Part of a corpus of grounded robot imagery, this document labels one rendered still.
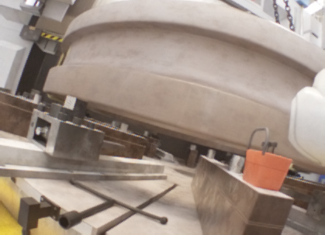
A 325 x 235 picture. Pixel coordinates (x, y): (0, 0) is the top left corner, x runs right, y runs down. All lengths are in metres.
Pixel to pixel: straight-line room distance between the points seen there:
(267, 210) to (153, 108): 0.97
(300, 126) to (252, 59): 1.28
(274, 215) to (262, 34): 1.21
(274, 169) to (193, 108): 0.74
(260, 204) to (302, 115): 0.36
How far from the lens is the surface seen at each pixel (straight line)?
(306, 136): 0.46
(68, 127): 1.43
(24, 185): 1.36
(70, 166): 1.64
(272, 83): 1.71
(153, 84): 1.50
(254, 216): 0.74
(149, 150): 4.73
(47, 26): 4.65
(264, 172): 0.84
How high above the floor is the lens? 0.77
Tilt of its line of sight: 5 degrees up
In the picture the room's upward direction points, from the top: 17 degrees clockwise
